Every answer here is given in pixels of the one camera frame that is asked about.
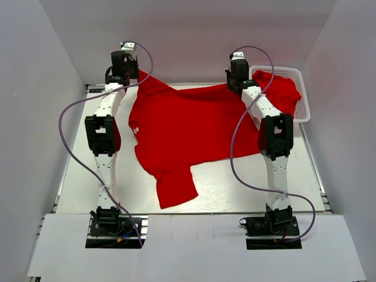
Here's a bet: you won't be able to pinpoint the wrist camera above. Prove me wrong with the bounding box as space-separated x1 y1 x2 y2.
229 51 245 61
120 42 137 58

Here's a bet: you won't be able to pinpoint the white plastic basket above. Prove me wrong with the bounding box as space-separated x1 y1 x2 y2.
250 65 311 124

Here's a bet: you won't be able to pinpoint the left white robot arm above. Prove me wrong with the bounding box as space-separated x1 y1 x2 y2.
85 49 139 211

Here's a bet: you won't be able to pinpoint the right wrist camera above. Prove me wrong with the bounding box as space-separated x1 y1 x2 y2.
229 51 245 61

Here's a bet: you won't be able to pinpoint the red shirts in basket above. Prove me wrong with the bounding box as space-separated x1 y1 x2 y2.
252 70 301 116

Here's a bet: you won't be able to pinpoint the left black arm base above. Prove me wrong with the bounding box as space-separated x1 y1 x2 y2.
85 207 148 249

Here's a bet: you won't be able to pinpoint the blue table label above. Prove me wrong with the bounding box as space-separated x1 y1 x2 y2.
89 88 105 93

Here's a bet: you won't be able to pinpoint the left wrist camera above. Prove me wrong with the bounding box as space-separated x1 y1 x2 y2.
120 42 137 58

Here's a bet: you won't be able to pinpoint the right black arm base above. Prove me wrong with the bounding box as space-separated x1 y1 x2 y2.
239 211 302 250

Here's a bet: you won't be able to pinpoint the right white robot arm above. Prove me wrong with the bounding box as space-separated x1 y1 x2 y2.
226 52 293 234

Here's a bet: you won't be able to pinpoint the red t shirt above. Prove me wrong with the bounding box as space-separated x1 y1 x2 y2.
128 71 259 209

